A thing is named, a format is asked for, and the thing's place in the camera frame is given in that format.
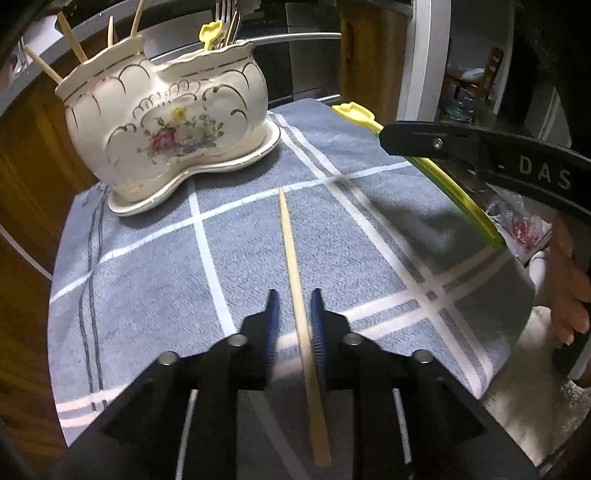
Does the wooden chopstick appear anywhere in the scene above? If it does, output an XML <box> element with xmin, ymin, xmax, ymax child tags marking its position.
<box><xmin>129</xmin><ymin>0</ymin><xmax>145</xmax><ymax>38</ymax></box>
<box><xmin>57</xmin><ymin>11</ymin><xmax>88</xmax><ymax>64</ymax></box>
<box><xmin>279</xmin><ymin>189</ymin><xmax>332</xmax><ymax>468</ymax></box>
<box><xmin>107</xmin><ymin>15</ymin><xmax>115</xmax><ymax>48</ymax></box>
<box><xmin>24</xmin><ymin>45</ymin><xmax>63</xmax><ymax>85</ymax></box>

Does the built-in oven stainless steel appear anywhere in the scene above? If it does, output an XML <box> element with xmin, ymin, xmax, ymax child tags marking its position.
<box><xmin>140</xmin><ymin>1</ymin><xmax>341</xmax><ymax>108</ymax></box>

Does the gold fork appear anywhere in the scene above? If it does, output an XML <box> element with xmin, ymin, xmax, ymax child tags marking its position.
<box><xmin>224</xmin><ymin>1</ymin><xmax>242</xmax><ymax>46</ymax></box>

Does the person's right hand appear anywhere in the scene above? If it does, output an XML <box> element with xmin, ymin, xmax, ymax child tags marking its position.
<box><xmin>547</xmin><ymin>217</ymin><xmax>590</xmax><ymax>345</ymax></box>

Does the yellow tulip-shaped plastic utensil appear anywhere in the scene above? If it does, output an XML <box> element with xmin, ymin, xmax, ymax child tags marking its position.
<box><xmin>332</xmin><ymin>102</ymin><xmax>506</xmax><ymax>250</ymax></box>
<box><xmin>198</xmin><ymin>20</ymin><xmax>223</xmax><ymax>51</ymax></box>

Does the cream floral ceramic utensil holder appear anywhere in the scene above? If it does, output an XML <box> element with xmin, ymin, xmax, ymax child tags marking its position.
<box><xmin>55</xmin><ymin>36</ymin><xmax>280</xmax><ymax>216</ymax></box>

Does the blue-grey checked cloth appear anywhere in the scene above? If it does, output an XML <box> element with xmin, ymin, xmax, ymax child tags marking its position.
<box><xmin>46</xmin><ymin>96</ymin><xmax>537</xmax><ymax>480</ymax></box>

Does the silver fork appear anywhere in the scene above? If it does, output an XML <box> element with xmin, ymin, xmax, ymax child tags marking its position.
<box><xmin>214</xmin><ymin>0</ymin><xmax>235</xmax><ymax>48</ymax></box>

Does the wooden chopstick in holder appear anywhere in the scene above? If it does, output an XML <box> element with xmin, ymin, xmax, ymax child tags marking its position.
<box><xmin>107</xmin><ymin>15</ymin><xmax>115</xmax><ymax>48</ymax></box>
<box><xmin>57</xmin><ymin>11</ymin><xmax>88</xmax><ymax>64</ymax></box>

